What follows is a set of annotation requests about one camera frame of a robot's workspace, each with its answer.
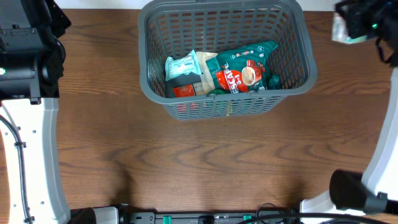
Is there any tissue pack multipack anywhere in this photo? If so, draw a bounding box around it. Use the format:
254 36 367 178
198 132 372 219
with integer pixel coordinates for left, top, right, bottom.
331 12 368 44

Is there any green coffee bag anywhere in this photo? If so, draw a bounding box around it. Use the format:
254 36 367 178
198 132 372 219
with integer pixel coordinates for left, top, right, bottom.
205 41 278 93

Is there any green lid jar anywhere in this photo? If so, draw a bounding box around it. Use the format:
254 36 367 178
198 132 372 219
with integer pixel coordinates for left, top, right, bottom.
206 88 229 97

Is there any beige paper pouch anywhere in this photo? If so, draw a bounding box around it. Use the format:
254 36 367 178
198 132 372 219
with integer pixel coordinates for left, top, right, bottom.
196 52 218 94

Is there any orange pasta package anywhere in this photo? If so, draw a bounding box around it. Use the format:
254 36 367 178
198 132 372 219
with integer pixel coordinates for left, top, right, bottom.
172 82 205 98

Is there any light blue wipes packet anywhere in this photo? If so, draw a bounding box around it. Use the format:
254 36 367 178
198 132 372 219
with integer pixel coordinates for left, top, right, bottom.
165 50 201 81

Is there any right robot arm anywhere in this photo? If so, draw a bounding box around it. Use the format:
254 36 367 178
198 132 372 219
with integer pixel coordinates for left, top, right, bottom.
291 0 397 223

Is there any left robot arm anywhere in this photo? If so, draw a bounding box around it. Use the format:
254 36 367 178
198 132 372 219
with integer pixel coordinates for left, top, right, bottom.
1 0 119 224

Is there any grey plastic basket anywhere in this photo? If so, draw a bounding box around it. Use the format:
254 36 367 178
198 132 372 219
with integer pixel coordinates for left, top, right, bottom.
138 0 318 120

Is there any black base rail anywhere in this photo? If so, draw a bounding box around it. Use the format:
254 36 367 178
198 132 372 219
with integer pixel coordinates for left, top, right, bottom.
119 209 285 224

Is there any left black cable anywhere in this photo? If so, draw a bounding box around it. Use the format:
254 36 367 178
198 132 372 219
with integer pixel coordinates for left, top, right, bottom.
0 113 35 224

